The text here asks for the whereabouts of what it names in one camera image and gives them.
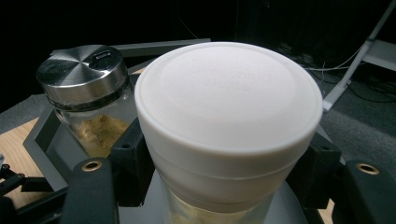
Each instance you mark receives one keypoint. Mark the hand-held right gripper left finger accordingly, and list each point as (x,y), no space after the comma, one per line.
(90,193)

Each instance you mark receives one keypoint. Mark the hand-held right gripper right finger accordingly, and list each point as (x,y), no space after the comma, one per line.
(367,196)

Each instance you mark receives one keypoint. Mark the glass jar with metal lid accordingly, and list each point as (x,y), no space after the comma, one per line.
(81,73)

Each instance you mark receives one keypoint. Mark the glass jar with white lid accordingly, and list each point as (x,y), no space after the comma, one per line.
(227,102)

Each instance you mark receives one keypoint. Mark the white metal desk frame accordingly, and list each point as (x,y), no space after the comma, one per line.
(358,59)

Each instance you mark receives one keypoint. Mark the dark grey corner rack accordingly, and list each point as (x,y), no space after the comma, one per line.
(40,140)

